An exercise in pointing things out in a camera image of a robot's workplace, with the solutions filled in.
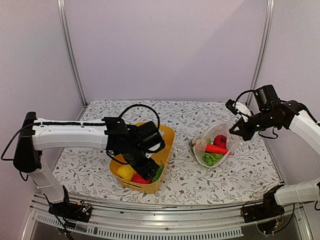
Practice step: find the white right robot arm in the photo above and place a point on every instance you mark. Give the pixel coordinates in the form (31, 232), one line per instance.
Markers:
(303, 125)

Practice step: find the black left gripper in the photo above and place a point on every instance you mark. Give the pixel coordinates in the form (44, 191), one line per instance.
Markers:
(147, 171)

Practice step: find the floral tablecloth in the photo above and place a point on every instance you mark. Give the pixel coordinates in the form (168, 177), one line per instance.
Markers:
(243, 177)

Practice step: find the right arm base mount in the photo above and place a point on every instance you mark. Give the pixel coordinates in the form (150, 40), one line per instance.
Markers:
(252, 212)

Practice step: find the green toy cucumber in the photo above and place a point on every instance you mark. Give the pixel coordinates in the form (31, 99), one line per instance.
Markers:
(158, 174)

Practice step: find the red toy apple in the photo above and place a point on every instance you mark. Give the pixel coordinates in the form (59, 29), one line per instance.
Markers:
(136, 178)

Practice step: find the yellow plastic basket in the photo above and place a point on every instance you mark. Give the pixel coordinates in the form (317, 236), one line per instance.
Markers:
(161, 158)

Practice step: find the left aluminium frame post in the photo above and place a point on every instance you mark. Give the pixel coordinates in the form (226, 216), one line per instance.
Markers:
(61, 7)

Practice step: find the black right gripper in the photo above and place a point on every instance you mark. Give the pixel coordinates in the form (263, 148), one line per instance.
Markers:
(244, 131)

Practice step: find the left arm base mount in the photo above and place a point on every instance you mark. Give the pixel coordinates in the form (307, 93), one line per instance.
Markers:
(80, 211)

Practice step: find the green toy broccoli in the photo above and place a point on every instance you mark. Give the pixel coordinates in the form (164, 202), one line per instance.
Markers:
(212, 158)

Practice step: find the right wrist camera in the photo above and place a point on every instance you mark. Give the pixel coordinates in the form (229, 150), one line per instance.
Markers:
(238, 108)

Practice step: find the right aluminium frame post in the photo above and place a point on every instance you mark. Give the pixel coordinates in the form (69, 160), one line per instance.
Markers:
(264, 42)

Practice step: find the orange toy carrot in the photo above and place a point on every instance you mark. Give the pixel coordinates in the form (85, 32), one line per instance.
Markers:
(210, 148)

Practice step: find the aluminium frame post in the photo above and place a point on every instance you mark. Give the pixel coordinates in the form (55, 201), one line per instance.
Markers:
(264, 42)
(61, 7)

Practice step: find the red toy tomato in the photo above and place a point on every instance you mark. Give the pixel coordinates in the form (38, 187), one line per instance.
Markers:
(220, 141)

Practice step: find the yellow toy lemon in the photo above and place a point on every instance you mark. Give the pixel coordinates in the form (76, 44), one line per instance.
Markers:
(125, 172)

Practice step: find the clear zip top bag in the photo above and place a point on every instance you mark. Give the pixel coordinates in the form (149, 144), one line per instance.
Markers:
(198, 144)

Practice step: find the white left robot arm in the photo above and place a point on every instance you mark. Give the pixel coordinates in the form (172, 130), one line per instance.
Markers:
(38, 134)

